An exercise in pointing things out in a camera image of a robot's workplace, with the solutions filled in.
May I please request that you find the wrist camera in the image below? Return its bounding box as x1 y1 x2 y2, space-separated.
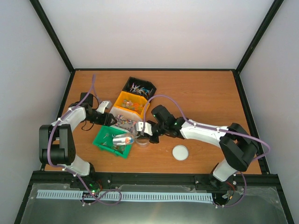
134 121 153 136
96 100 112 114

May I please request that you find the green plastic bin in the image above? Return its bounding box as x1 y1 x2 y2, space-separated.
93 126 132 159

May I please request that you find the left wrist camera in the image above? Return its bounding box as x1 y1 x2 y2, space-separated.
96 100 112 114

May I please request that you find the purple cable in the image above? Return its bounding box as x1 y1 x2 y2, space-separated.
47 74 122 208
142 94 271 208

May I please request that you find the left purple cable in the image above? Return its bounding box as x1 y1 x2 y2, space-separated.
47 74 122 208

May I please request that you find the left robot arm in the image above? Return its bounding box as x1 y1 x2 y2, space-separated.
39 92 117 188

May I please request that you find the white translucent plastic bin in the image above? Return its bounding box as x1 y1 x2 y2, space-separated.
110 106 142 135

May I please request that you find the black plastic bin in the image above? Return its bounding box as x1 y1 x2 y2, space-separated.
122 77 157 99

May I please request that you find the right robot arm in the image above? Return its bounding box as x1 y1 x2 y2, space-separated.
134 105 259 188

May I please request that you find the light blue cable duct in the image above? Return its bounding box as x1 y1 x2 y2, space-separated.
36 189 213 203

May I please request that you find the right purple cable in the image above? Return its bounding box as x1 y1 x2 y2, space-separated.
142 94 271 208

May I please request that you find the white round lid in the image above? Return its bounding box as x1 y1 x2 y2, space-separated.
172 145 189 161

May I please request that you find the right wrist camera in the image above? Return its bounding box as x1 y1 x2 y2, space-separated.
134 121 153 136

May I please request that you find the silver metal scoop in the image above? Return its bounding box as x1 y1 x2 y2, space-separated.
113 133 135 146

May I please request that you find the yellow plastic bin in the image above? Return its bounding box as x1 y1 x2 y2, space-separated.
114 91 148 118

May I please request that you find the clear plastic cup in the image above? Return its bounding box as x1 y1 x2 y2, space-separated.
135 138 150 148

